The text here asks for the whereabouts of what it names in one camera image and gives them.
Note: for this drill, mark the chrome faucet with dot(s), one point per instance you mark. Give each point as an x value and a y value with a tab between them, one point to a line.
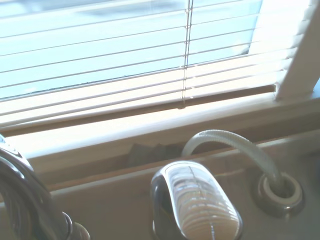
25	197

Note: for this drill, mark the wide white window blind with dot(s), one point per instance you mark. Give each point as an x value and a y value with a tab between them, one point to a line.
100	62

